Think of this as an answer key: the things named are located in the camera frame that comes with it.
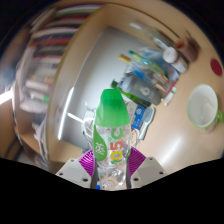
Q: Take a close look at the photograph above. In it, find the white bar desk lamp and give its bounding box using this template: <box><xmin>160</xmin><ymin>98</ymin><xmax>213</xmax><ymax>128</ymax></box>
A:
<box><xmin>57</xmin><ymin>86</ymin><xmax>88</xmax><ymax>142</ymax></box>

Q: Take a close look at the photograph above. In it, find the brown jar with white lid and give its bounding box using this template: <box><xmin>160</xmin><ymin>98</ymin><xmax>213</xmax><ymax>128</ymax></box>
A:
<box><xmin>162</xmin><ymin>46</ymin><xmax>188</xmax><ymax>73</ymax></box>

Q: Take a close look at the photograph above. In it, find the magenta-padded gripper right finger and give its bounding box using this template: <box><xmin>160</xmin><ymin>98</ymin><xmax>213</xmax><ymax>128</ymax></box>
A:
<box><xmin>125</xmin><ymin>146</ymin><xmax>168</xmax><ymax>190</ymax></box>

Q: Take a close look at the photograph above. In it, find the red round coaster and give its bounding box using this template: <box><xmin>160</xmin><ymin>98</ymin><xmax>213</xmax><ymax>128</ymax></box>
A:
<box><xmin>209</xmin><ymin>58</ymin><xmax>224</xmax><ymax>77</ymax></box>

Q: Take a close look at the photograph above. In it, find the grey shaker bottle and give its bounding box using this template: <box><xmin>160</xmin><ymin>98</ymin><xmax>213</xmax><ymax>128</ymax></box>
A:
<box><xmin>118</xmin><ymin>71</ymin><xmax>164</xmax><ymax>106</ymax></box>

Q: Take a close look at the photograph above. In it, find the white cup with green rim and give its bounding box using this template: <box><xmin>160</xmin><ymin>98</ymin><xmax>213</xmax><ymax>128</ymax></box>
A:
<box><xmin>186</xmin><ymin>83</ymin><xmax>224</xmax><ymax>133</ymax></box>

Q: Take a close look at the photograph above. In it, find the wooden shelf unit with books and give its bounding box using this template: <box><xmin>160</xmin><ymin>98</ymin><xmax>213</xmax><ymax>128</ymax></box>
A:
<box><xmin>0</xmin><ymin>3</ymin><xmax>111</xmax><ymax>169</ymax></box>

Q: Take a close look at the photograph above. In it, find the brown mug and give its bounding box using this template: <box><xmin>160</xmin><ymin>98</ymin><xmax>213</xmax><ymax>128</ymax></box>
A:
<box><xmin>174</xmin><ymin>35</ymin><xmax>201</xmax><ymax>63</ymax></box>

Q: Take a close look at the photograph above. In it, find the clear bottle with green cap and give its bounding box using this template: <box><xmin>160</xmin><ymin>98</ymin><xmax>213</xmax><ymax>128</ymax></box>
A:
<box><xmin>93</xmin><ymin>88</ymin><xmax>132</xmax><ymax>192</ymax></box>

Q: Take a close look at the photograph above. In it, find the light blue hairbrush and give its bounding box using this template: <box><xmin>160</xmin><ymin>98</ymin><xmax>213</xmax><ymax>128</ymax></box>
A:
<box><xmin>138</xmin><ymin>106</ymin><xmax>156</xmax><ymax>141</ymax></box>

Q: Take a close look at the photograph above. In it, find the clear glass bottle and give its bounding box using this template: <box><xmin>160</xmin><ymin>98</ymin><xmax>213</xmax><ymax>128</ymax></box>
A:
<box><xmin>129</xmin><ymin>21</ymin><xmax>175</xmax><ymax>52</ymax></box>

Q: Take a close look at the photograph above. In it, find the small white tube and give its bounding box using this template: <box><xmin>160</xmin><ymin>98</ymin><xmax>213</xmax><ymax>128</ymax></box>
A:
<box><xmin>163</xmin><ymin>87</ymin><xmax>178</xmax><ymax>107</ymax></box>

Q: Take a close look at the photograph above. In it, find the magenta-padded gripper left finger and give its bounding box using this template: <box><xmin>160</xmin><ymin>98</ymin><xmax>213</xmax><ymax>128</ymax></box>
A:
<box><xmin>54</xmin><ymin>148</ymin><xmax>100</xmax><ymax>189</ymax></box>

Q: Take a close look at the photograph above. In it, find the green glass bottle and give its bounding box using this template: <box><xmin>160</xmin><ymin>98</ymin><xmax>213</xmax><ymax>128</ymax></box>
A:
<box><xmin>110</xmin><ymin>79</ymin><xmax>153</xmax><ymax>108</ymax></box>

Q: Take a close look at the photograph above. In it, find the white and blue carton box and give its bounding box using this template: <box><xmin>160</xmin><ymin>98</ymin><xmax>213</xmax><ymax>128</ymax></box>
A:
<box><xmin>128</xmin><ymin>101</ymin><xmax>148</xmax><ymax>131</ymax></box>

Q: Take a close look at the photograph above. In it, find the clear bottle with yellow cap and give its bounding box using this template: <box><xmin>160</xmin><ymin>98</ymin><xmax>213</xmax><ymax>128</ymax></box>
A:
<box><xmin>118</xmin><ymin>53</ymin><xmax>169</xmax><ymax>83</ymax></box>

